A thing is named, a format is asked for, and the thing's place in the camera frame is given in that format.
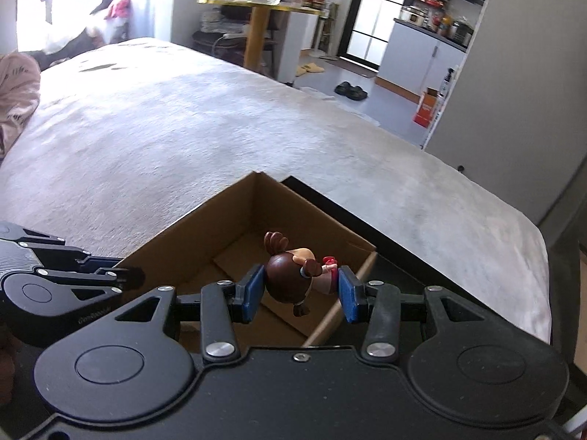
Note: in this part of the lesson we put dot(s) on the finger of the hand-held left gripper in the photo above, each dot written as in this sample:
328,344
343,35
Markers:
130,277
55,255

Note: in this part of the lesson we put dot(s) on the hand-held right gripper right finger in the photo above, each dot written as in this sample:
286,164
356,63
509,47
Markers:
348,295

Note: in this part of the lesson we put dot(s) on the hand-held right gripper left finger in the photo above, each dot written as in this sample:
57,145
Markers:
251,294

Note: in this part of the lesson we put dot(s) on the brown-haired doll figurine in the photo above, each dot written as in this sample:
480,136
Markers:
282,276

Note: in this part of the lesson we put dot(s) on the brown cardboard box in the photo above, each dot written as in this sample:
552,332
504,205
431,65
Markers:
257,206

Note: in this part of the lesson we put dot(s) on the black flat board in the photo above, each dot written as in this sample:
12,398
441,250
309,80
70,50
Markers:
408,261

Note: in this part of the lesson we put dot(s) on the grey plush blanket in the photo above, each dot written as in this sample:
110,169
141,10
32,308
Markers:
183,123

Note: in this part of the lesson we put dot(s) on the pink printed cloth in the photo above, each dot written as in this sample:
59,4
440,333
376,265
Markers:
16,96

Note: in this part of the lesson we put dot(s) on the black slipper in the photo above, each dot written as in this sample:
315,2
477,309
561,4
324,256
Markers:
343,88
357,93

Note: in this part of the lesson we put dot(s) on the orange cardboard box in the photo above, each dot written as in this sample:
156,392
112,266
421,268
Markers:
426,107

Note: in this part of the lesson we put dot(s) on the dark doormat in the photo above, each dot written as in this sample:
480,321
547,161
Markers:
360,69

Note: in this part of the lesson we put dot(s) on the yellow slipper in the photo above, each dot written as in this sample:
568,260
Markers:
315,67
302,71

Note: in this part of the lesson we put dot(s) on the white fan stand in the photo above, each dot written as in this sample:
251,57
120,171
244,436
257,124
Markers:
321,53

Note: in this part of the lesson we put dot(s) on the white kitchen cabinet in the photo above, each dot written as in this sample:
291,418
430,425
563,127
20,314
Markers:
412,55

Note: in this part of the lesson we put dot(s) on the red and white cloth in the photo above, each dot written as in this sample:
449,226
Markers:
118,9

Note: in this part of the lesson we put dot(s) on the white power strip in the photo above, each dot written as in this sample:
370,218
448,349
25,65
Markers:
231,35

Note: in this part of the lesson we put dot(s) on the round gold-edged table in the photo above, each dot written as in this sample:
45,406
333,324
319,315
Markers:
255,32

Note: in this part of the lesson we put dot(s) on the black-framed glass door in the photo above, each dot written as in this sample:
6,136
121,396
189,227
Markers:
373,18

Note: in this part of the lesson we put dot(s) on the silver cooking pot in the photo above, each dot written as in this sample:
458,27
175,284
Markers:
462,33

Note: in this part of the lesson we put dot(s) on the rice cooker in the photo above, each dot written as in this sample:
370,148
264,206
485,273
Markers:
411,15

